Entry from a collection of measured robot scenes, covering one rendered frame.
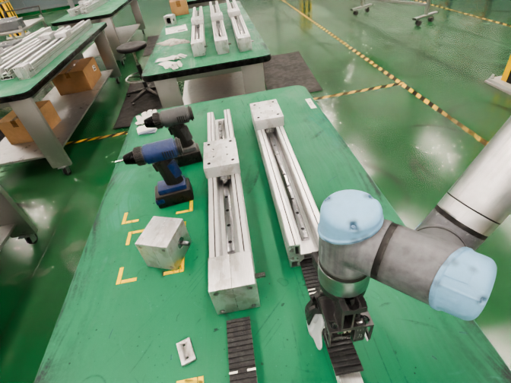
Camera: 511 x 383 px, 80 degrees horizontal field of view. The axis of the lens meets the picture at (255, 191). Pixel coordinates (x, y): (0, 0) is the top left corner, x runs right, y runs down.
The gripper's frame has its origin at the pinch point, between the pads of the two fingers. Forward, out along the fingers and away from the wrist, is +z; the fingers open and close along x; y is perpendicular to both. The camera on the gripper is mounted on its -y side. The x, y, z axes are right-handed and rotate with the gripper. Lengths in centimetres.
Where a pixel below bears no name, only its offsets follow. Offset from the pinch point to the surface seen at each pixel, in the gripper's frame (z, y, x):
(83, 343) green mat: 3, -8, -55
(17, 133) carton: 49, -244, -209
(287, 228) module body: -5.1, -23.5, -4.1
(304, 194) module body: -5.1, -34.6, 2.9
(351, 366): -0.9, 8.0, 0.7
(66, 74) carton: 38, -361, -200
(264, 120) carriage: -9, -75, -2
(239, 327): 0.2, -3.5, -18.8
